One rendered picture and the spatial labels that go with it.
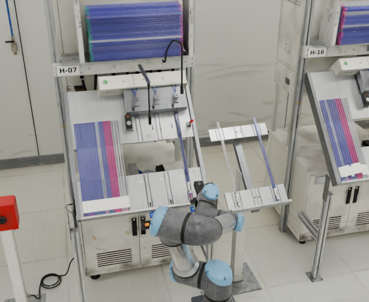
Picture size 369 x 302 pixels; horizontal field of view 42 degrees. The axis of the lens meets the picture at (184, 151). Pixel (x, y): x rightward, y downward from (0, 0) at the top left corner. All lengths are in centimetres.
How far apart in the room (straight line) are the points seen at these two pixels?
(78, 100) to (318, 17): 154
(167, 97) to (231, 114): 203
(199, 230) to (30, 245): 205
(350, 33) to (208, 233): 174
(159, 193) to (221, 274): 68
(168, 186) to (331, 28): 133
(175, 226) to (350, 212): 198
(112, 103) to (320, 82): 127
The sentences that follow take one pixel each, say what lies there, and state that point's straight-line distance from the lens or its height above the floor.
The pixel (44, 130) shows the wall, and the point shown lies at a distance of 439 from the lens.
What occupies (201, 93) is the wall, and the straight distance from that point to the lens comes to 444.
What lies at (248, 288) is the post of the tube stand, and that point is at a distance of 310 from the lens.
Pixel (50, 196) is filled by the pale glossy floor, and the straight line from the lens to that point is 406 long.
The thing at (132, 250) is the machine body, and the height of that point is 21.
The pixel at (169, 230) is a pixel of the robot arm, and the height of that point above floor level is 111.
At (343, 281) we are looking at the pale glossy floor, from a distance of 330.
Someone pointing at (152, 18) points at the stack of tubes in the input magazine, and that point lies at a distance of 258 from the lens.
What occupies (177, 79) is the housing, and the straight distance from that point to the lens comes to 269.
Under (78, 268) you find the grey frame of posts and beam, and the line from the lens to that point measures 269.
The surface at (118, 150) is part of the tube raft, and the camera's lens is 256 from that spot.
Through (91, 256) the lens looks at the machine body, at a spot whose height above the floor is 21.
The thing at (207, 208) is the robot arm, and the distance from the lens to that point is 210.
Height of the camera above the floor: 215
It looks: 28 degrees down
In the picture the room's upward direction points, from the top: straight up
